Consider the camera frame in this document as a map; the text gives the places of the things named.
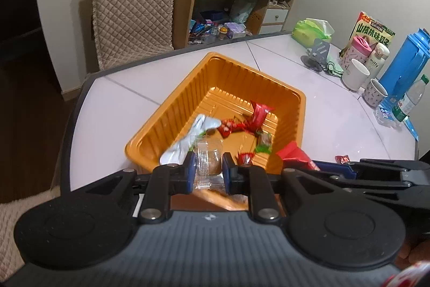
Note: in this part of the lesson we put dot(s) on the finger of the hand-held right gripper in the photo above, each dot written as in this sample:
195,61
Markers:
336,169
376,182

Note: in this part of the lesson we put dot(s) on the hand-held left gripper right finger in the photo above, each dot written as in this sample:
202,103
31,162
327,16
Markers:
228,172

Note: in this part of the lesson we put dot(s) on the purple tissue pack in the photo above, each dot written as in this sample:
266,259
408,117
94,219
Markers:
235,29

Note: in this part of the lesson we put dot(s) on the green tissue pack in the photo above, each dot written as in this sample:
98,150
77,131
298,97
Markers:
309,33

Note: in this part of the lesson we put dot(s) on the water bottle with green label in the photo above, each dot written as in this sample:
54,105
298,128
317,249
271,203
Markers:
408,100

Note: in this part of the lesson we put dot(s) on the clear brown cake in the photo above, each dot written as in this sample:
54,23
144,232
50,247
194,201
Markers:
210,162

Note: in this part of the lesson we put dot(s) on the light green cloth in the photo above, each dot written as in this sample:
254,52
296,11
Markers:
334,68

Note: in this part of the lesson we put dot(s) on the red white patterned clothing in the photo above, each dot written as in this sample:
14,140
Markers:
413,275

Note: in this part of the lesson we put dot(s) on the grey phone stand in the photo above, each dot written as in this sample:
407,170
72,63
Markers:
317,53

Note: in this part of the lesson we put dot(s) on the white plastic bag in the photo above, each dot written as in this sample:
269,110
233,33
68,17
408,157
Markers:
242,10

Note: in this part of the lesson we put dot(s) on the small jar with orange lid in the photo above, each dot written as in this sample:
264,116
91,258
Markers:
223,32

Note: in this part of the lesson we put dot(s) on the white thermos bottle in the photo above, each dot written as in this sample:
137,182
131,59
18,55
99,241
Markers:
378,60

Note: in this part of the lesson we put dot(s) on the blue thermos jug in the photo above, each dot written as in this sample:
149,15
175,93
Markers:
408,61

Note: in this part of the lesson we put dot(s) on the crumpled clear plastic bag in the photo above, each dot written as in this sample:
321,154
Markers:
384,115

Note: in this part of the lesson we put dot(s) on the blue flat booklet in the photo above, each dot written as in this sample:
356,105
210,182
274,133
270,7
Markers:
411,129

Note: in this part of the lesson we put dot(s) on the floral white mug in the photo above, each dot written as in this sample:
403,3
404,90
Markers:
374,93

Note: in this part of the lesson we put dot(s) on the chair with beige quilted cover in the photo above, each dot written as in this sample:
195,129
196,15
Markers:
134,8

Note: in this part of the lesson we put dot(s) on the white snack packet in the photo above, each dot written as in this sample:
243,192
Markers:
181,147

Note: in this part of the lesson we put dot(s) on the dark blue box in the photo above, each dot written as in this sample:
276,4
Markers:
211,17

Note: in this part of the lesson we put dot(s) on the wooden shelf unit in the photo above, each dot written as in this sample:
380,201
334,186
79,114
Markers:
184,1

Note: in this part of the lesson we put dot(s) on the orange plastic tray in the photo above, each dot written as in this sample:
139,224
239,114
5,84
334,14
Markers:
235,85

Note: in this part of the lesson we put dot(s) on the person's right hand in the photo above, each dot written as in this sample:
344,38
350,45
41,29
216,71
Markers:
418,250

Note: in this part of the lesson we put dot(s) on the white drawer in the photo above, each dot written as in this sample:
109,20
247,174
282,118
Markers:
276,16

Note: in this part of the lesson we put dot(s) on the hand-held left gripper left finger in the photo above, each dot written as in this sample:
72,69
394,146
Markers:
190,172

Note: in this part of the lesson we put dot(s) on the red snack packet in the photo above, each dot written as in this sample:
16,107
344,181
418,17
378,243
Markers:
260,115
247,127
295,154

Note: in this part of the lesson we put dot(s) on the yellow green snack bag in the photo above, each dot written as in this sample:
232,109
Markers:
374,28

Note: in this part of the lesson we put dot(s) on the plain white mug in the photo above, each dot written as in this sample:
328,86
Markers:
355,75

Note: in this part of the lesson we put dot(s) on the pink floral bottle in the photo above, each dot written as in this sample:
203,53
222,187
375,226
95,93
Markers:
354,53

